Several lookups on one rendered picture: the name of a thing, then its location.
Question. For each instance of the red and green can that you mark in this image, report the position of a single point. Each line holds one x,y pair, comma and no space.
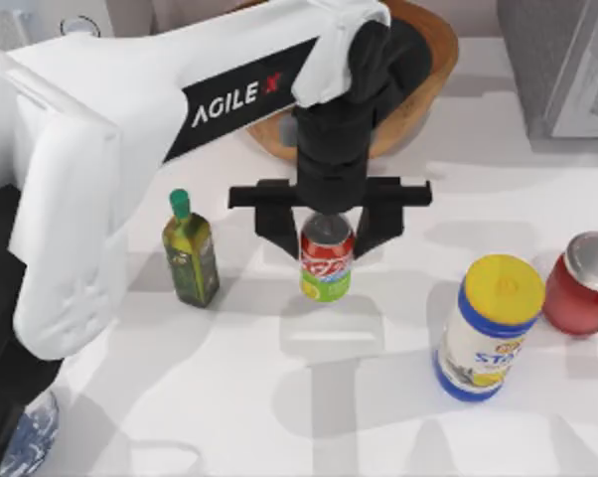
327,268

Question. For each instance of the green oil bottle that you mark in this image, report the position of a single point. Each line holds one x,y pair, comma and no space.
190,258

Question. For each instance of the wooden basket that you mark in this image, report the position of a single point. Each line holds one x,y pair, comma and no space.
418,94

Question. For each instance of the white jar with yellow lid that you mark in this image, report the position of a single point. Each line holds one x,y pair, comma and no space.
493,328

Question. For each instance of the red jar with silver lid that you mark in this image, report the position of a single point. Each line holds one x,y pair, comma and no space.
579,293

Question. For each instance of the grey cabinet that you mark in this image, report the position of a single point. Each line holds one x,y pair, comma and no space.
562,64

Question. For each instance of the blue and white patterned bottle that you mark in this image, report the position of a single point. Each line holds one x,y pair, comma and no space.
31,437

